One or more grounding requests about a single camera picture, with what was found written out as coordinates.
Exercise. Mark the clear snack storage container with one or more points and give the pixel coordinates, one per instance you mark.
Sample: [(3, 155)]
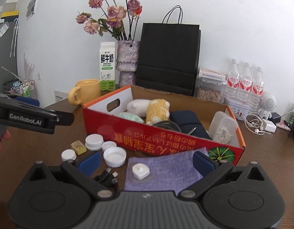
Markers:
[(210, 90)]

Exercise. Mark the navy blue zip pouch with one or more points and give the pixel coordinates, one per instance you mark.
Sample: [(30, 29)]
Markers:
[(189, 123)]

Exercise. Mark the white earphones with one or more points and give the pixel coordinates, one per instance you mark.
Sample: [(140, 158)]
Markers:
[(255, 124)]

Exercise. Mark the white charger adapter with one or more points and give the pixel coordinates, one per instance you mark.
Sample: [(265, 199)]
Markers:
[(269, 126)]

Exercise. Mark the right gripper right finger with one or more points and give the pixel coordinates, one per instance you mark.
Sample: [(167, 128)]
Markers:
[(213, 173)]

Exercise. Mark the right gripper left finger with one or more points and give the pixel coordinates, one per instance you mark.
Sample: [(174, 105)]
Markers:
[(79, 172)]

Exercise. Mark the yellow ceramic mug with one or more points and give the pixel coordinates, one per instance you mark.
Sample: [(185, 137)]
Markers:
[(84, 92)]

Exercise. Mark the red orange cardboard box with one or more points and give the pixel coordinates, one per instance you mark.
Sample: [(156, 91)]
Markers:
[(100, 116)]

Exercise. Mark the water bottle right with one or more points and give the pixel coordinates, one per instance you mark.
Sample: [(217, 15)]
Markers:
[(257, 90)]

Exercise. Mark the yellow white plush toy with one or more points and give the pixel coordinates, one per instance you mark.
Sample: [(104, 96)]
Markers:
[(154, 111)]

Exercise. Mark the large ridged white cap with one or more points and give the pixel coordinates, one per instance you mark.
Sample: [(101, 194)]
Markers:
[(94, 142)]

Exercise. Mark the cotton swab plastic box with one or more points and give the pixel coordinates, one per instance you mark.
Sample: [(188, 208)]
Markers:
[(222, 128)]

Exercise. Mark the water bottle left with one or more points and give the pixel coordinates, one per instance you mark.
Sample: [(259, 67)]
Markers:
[(233, 80)]

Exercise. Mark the small white bottle cap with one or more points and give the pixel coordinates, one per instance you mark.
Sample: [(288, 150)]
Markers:
[(68, 154)]

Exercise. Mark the black power adapter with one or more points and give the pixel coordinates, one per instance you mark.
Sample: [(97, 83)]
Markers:
[(275, 118)]

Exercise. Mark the white green milk carton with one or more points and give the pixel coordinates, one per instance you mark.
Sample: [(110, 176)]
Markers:
[(107, 66)]

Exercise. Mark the white box on container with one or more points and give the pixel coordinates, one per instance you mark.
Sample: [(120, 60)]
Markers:
[(211, 74)]

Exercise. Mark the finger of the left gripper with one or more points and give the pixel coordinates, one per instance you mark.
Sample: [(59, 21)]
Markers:
[(27, 100)]

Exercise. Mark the purple fabric drawstring pouch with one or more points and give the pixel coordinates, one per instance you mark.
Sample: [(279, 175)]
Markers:
[(167, 173)]

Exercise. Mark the small flat white cap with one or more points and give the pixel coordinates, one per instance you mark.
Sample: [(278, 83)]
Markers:
[(108, 144)]

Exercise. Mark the wire storage rack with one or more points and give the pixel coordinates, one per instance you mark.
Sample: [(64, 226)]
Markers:
[(24, 88)]

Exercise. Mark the purple textured vase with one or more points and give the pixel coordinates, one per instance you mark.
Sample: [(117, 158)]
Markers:
[(127, 61)]

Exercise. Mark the black paper shopping bag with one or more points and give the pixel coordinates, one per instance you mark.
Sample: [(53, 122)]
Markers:
[(169, 55)]

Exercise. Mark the small yellow printed box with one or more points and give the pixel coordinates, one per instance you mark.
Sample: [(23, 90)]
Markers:
[(78, 147)]

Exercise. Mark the water bottle middle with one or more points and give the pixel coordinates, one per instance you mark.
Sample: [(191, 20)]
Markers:
[(245, 84)]

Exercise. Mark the open white jar lid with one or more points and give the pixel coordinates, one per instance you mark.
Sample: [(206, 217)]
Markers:
[(115, 157)]

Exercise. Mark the dried pink roses bouquet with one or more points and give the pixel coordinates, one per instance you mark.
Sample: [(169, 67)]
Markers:
[(119, 21)]

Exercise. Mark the white robot speaker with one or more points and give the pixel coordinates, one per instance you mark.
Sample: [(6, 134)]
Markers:
[(267, 105)]

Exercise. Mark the decorated metal tin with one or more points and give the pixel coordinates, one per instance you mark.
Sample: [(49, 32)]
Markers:
[(239, 108)]

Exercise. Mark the water bottle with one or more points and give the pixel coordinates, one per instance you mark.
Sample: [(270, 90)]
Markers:
[(257, 90), (245, 84), (233, 80)]

